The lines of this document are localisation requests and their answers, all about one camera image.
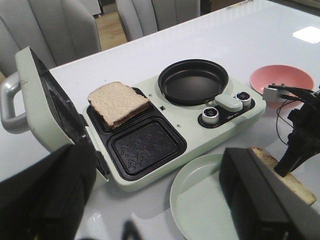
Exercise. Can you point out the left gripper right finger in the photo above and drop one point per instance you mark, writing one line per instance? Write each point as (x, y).
(262, 207)

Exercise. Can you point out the mint green round plate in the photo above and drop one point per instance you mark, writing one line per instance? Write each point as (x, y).
(197, 203)

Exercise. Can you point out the left silver control knob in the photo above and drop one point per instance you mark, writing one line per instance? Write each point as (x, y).
(210, 116)

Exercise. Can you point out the breakfast maker hinged lid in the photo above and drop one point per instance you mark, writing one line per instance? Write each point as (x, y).
(32, 100)

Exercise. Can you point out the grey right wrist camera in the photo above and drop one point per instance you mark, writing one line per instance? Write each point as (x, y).
(273, 95)

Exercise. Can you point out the grey upholstered chair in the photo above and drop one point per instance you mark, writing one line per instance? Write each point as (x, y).
(140, 18)
(58, 31)

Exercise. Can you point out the mint green breakfast maker base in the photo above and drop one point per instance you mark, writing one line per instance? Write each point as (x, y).
(167, 136)

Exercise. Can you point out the silver control knob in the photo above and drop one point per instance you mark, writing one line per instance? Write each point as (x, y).
(210, 116)
(245, 98)

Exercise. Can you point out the black round frying pan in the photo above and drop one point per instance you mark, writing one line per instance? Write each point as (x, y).
(192, 82)

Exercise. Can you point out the left grey upholstered chair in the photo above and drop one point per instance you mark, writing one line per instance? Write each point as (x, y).
(58, 31)

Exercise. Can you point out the bread slice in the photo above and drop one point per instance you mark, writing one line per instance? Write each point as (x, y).
(289, 180)
(117, 103)

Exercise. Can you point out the right silver control knob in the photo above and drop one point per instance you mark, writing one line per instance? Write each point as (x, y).
(245, 98)

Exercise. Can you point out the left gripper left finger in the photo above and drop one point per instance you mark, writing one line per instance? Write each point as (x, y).
(46, 201)

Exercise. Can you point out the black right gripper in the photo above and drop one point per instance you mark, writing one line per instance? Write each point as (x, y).
(304, 140)

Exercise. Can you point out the pink plastic bowl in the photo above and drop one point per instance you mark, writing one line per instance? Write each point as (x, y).
(280, 75)

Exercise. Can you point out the right grey upholstered chair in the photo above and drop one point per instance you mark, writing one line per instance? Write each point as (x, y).
(140, 18)

